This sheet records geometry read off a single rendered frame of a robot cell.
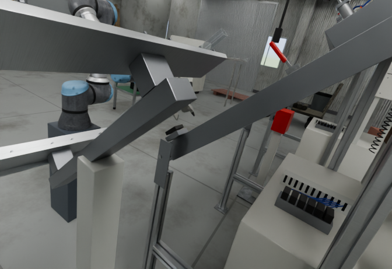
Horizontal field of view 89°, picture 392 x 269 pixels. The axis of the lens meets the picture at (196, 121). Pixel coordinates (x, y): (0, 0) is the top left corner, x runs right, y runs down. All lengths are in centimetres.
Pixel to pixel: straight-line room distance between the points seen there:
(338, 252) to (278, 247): 15
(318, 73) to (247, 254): 52
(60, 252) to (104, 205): 92
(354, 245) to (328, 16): 807
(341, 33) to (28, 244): 149
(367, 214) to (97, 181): 50
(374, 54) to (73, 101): 110
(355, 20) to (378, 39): 7
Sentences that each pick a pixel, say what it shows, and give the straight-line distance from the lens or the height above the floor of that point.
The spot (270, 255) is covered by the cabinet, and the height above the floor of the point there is 58.
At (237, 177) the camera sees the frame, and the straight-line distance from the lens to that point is 143.
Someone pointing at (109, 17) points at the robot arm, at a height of 111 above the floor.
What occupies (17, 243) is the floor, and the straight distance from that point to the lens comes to 144.
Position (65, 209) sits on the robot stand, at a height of 9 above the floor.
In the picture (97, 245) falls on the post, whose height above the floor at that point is 64.
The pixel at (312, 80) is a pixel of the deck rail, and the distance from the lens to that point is 49.
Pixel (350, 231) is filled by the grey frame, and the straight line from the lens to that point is 54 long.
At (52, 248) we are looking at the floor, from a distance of 137.
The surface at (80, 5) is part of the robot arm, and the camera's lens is 109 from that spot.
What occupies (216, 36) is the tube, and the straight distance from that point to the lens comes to 34.
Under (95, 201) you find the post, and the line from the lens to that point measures 42.
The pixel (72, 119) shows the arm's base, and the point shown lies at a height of 60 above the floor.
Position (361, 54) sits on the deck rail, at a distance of 49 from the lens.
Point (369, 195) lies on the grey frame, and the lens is 50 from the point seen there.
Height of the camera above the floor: 104
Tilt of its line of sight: 19 degrees down
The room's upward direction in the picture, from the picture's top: 12 degrees clockwise
